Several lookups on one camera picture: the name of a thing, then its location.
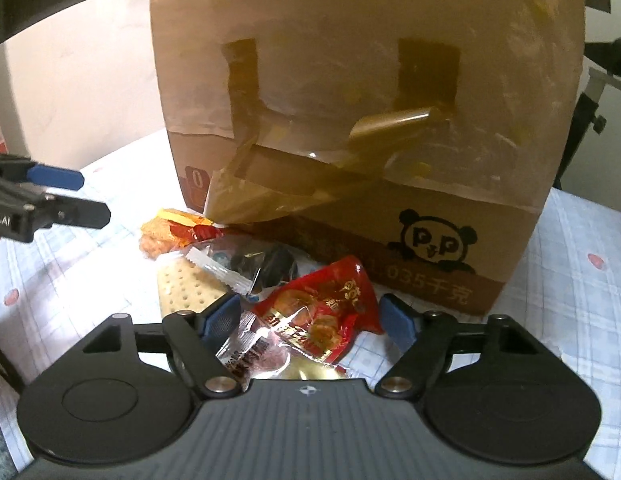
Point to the red snack packet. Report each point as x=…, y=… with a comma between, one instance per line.
x=315, y=310

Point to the black exercise bike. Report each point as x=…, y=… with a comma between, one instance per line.
x=585, y=110

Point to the pale cracker packet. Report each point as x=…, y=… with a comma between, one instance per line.
x=183, y=285

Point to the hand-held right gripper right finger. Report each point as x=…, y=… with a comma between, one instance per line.
x=398, y=324

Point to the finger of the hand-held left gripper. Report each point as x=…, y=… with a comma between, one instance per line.
x=58, y=175
x=80, y=214

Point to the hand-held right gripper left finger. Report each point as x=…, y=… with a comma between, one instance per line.
x=223, y=319

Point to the brown cardboard box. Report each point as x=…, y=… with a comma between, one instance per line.
x=340, y=232

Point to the clear packet with dark label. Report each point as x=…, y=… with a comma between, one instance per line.
x=250, y=355

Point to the clear packet with black contents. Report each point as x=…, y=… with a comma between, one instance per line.
x=263, y=262

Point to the orange snack packet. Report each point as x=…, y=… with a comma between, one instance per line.
x=165, y=235

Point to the clear plastic liner bag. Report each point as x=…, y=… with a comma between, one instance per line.
x=330, y=60

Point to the dark glass window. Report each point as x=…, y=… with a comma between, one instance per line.
x=40, y=0

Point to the gold foil snack packet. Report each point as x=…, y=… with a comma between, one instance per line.
x=310, y=371

